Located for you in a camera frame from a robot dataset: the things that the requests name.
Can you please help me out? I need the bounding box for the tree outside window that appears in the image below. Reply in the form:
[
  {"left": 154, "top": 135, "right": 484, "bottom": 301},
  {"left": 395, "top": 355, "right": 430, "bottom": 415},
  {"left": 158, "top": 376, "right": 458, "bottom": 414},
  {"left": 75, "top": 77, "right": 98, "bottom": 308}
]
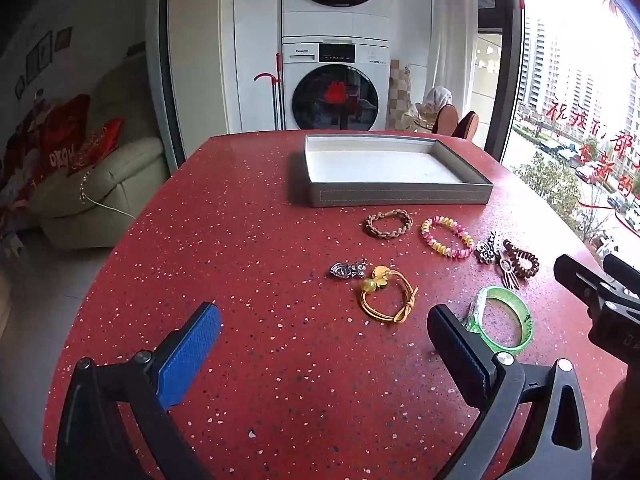
[{"left": 514, "top": 152, "right": 583, "bottom": 213}]

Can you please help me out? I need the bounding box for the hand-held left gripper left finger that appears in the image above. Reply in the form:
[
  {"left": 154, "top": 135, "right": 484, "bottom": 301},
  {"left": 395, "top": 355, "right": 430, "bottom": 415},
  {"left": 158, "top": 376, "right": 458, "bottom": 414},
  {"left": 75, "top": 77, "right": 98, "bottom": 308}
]
[{"left": 54, "top": 301, "right": 223, "bottom": 480}]

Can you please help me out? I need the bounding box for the black window frame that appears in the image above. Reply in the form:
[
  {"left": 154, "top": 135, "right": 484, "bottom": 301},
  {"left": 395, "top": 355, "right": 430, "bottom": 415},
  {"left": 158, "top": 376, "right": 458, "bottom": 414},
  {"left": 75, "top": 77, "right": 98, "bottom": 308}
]
[{"left": 492, "top": 0, "right": 526, "bottom": 158}]

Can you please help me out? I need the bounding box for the silver heart charm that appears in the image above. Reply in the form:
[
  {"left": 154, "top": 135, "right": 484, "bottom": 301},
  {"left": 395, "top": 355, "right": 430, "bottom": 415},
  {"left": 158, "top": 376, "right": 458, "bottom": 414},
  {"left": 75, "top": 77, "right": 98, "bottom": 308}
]
[{"left": 329, "top": 258, "right": 368, "bottom": 281}]

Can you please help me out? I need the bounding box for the silver spiked hair clip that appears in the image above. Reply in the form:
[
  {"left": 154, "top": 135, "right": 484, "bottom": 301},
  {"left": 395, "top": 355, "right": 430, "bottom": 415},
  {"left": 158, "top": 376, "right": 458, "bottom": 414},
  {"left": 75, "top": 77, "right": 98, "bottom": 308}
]
[{"left": 475, "top": 231, "right": 503, "bottom": 265}]

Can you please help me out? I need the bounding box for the brown spiral hair tie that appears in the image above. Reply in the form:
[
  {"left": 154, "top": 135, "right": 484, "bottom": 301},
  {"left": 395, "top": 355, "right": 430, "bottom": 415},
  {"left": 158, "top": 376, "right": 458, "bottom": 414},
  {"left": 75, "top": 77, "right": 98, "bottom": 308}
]
[{"left": 502, "top": 239, "right": 541, "bottom": 281}]

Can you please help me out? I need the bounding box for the white dryer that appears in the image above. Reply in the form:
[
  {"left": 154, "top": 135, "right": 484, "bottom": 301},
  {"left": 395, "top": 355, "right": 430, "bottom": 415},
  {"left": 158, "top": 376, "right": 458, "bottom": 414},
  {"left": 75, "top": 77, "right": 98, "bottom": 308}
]
[{"left": 281, "top": 0, "right": 392, "bottom": 41}]

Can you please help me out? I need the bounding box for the checkered bag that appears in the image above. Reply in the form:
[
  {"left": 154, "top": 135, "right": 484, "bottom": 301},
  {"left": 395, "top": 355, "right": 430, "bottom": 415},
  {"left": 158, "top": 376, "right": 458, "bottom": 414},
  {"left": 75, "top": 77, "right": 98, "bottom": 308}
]
[{"left": 390, "top": 59, "right": 416, "bottom": 131}]

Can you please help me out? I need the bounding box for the white washing machine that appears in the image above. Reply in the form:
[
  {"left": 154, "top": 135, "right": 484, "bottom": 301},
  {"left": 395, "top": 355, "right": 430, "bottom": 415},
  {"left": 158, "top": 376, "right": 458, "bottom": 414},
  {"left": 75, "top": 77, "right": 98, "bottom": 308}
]
[{"left": 281, "top": 35, "right": 391, "bottom": 133}]

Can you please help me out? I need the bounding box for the white cloth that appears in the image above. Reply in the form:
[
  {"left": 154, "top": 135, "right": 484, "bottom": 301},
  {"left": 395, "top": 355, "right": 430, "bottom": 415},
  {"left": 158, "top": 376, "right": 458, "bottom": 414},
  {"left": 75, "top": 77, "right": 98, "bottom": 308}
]
[{"left": 422, "top": 86, "right": 453, "bottom": 116}]

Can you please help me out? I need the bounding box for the green translucent bangle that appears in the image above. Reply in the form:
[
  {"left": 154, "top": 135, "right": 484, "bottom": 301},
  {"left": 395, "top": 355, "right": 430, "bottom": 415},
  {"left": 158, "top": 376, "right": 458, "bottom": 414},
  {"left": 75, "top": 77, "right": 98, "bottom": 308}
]
[{"left": 462, "top": 285, "right": 535, "bottom": 356}]

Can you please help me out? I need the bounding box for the grey jewelry tray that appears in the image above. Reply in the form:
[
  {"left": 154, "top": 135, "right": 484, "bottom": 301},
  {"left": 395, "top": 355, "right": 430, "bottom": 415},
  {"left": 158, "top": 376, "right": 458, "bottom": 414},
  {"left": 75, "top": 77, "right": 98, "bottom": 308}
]
[{"left": 303, "top": 133, "right": 495, "bottom": 208}]

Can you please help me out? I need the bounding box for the brown braided bracelet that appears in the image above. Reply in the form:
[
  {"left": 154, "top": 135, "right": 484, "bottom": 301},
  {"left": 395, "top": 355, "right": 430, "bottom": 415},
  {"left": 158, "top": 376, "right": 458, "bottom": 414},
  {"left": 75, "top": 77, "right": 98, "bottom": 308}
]
[{"left": 363, "top": 208, "right": 414, "bottom": 239}]

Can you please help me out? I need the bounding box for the red printed cushion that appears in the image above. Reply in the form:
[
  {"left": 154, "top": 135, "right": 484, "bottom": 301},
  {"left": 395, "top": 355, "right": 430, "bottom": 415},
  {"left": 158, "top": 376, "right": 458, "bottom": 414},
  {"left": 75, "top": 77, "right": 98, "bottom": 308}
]
[{"left": 40, "top": 95, "right": 93, "bottom": 173}]

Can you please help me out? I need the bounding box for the pink yellow bead bracelet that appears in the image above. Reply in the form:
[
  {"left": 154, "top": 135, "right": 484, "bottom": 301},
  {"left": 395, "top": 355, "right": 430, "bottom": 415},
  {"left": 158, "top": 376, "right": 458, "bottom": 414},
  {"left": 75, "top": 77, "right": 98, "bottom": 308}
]
[{"left": 420, "top": 215, "right": 476, "bottom": 261}]

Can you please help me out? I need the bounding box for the yellow cord bracelet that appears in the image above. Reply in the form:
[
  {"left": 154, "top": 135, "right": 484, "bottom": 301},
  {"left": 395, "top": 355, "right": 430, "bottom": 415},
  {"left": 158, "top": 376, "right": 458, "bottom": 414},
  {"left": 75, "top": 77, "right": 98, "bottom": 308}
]
[{"left": 359, "top": 265, "right": 419, "bottom": 325}]

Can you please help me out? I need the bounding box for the red embroidered cushion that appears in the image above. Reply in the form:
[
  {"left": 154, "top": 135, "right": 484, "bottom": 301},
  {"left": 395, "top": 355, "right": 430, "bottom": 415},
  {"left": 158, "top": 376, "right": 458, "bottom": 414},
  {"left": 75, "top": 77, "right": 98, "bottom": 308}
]
[{"left": 75, "top": 117, "right": 126, "bottom": 171}]

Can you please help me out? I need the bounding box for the white cable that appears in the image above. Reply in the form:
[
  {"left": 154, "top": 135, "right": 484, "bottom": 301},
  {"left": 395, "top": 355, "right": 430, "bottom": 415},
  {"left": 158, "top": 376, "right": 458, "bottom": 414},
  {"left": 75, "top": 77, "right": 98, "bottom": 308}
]
[{"left": 79, "top": 170, "right": 137, "bottom": 221}]

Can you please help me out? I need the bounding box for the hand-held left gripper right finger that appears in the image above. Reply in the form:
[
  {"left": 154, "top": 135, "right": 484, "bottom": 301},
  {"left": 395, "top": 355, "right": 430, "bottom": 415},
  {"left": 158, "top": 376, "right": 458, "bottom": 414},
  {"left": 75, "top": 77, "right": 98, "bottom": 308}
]
[{"left": 426, "top": 303, "right": 593, "bottom": 480}]

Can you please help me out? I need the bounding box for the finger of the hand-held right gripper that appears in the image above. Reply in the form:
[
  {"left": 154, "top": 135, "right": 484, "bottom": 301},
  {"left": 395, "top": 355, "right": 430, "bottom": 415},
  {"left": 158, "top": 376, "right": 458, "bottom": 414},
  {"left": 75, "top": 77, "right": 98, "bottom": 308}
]
[
  {"left": 602, "top": 253, "right": 640, "bottom": 288},
  {"left": 553, "top": 254, "right": 610, "bottom": 307}
]

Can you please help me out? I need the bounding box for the white curtain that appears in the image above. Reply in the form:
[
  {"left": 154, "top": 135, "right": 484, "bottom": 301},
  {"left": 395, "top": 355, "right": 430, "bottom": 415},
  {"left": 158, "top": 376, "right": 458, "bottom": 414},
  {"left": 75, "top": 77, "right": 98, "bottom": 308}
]
[{"left": 430, "top": 0, "right": 481, "bottom": 111}]

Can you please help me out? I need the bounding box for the red mop handle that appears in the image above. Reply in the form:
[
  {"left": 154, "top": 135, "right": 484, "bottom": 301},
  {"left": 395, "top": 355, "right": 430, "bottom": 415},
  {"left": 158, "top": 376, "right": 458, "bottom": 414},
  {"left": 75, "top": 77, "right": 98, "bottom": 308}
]
[{"left": 253, "top": 52, "right": 283, "bottom": 133}]

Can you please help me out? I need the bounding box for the red window lettering decal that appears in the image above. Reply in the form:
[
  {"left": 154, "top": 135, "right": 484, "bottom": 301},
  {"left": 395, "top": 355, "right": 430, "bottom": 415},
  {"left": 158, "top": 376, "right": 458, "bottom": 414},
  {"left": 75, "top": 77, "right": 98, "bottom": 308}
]
[{"left": 545, "top": 100, "right": 640, "bottom": 233}]

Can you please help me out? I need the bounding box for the black door frame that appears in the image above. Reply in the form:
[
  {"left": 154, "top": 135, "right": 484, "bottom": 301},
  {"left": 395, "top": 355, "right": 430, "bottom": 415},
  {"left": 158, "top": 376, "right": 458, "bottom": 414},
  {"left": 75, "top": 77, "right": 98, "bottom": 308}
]
[{"left": 159, "top": 0, "right": 190, "bottom": 161}]

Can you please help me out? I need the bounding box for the cream sofa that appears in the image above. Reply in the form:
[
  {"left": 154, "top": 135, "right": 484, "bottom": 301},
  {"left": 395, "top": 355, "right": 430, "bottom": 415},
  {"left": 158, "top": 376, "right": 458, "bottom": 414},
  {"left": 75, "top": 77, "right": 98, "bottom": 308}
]
[{"left": 30, "top": 57, "right": 171, "bottom": 251}]

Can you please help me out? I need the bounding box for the large picture frame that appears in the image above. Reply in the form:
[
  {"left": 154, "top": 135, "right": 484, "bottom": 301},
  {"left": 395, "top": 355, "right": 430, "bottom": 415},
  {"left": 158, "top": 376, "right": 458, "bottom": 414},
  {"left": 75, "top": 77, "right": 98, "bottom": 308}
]
[{"left": 25, "top": 30, "right": 53, "bottom": 83}]

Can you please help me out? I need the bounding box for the beige paper bag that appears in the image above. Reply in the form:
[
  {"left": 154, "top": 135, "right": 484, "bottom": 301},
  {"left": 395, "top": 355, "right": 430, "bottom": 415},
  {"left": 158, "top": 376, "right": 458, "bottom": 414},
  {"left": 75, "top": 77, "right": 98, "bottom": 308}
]
[{"left": 400, "top": 102, "right": 436, "bottom": 134}]

